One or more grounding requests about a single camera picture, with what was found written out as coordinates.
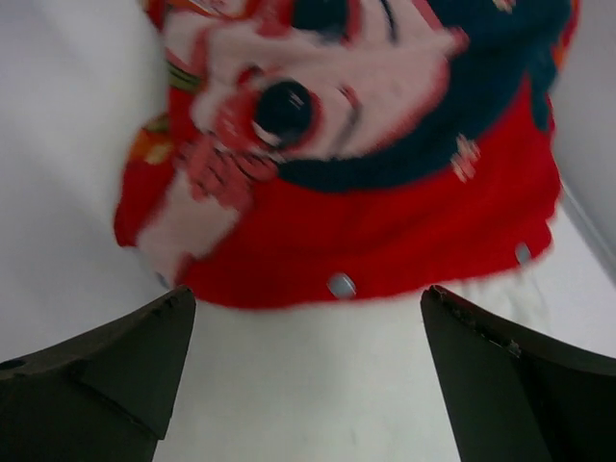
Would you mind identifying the red patterned pillowcase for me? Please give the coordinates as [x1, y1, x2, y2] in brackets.
[114, 1, 580, 310]

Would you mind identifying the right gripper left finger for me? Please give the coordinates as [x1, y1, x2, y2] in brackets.
[1, 287, 196, 462]

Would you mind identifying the white pillow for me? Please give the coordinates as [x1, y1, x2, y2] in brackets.
[0, 0, 616, 462]

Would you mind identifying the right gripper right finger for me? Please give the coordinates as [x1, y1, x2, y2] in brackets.
[421, 286, 615, 461]

